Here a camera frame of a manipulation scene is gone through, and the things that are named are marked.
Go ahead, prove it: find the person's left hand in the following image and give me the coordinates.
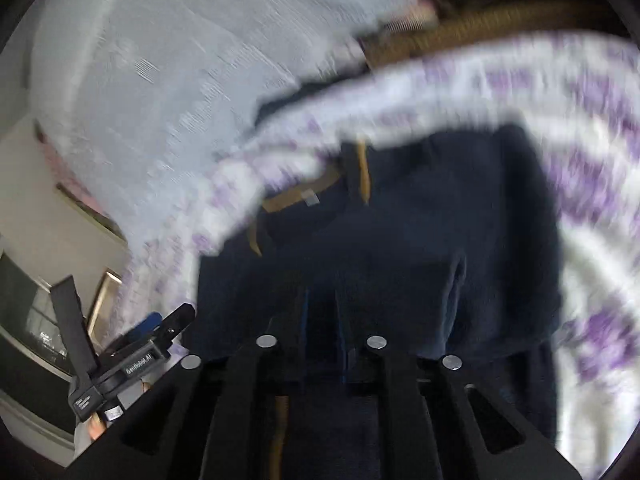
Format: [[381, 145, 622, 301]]
[[86, 379, 153, 443]]

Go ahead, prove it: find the white lace cover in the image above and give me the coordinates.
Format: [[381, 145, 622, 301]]
[[30, 0, 488, 241]]

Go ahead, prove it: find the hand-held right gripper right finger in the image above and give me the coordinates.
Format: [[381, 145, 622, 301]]
[[335, 280, 581, 480]]

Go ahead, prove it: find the brown woven mat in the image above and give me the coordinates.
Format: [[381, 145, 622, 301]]
[[360, 0, 616, 73]]

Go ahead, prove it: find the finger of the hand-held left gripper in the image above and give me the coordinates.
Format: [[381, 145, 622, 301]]
[[149, 303, 197, 347], [120, 311, 165, 343]]

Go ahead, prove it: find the navy knit cardigan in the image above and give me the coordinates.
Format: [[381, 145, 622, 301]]
[[180, 122, 563, 480]]

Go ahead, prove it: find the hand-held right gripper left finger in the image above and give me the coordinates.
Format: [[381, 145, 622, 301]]
[[65, 285, 308, 480]]

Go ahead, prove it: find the dark glass cabinet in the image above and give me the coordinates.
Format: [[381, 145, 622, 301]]
[[0, 247, 81, 411]]

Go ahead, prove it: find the purple floral bedsheet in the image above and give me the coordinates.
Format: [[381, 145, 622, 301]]
[[117, 30, 640, 476]]

